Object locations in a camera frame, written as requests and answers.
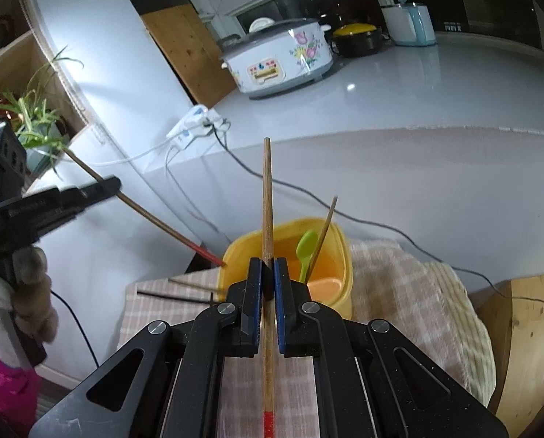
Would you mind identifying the yellow plastic container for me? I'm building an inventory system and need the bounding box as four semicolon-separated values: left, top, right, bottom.
220;219;354;322

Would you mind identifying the pink checked cloth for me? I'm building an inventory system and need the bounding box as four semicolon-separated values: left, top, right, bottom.
117;237;471;438

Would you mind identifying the white charger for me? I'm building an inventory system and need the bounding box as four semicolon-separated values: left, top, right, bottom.
198;108;225;129

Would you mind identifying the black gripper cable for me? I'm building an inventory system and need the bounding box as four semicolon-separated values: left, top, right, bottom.
48;289;100;368

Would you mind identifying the black chopstick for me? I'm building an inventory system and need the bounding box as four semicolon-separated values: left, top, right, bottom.
136;291;215;306

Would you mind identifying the brown red-tipped chopstick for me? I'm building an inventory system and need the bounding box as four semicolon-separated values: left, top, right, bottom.
305;196;339;284
262;137;276;438
63;147;226;268
168;277;231;293

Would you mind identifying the wooden board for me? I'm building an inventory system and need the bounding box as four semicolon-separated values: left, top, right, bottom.
141;4;238;107

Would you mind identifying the beige woven cloth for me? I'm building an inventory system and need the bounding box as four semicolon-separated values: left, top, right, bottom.
418;260;497;409

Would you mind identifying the white power strip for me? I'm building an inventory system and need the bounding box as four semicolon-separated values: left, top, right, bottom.
166;104;222;151

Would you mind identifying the green plastic spoon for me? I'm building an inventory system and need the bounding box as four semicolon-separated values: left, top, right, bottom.
296;230;319;284

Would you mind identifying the wooden shelf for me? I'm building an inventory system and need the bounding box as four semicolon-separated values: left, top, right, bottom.
0;9;99;147

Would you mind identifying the thin white cord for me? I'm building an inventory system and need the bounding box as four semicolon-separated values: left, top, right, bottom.
89;139;181;167

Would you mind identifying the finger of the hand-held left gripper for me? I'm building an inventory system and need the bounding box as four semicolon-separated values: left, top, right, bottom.
57;176;123;213

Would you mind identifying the grey-green plant pot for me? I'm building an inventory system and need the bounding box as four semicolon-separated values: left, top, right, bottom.
23;141;65;178

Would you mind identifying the spider plant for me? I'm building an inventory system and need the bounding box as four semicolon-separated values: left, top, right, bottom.
0;46;85;181

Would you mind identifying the wooden stool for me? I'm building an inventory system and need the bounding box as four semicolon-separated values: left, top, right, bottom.
470;271;544;438

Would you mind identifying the black pot with yellow lid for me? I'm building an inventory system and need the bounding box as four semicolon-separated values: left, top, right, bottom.
329;23;389;58

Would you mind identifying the floral white rice cooker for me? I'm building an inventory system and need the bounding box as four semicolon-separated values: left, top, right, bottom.
217;17;337;100

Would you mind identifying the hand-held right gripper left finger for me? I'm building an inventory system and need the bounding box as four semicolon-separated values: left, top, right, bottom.
28;258;266;438

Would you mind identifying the person's pink clothing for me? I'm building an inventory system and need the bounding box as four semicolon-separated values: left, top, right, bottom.
0;340;42;438

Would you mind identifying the person's left hand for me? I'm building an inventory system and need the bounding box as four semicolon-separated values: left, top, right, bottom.
9;244;59;343

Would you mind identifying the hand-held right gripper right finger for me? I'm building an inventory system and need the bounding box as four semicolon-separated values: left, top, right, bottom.
273;258;510;438

